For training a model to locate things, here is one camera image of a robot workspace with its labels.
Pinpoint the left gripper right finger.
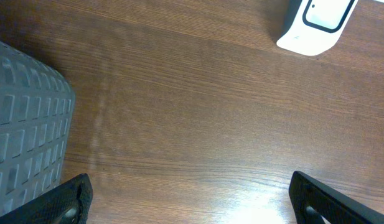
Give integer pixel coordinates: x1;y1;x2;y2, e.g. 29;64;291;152
289;170;384;224

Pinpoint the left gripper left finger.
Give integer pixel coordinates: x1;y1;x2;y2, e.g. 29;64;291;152
0;173;93;224

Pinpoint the white barcode scanner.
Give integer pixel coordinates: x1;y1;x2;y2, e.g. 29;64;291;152
276;0;358;56

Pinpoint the grey plastic mesh basket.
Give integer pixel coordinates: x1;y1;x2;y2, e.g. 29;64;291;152
0;41;75;217

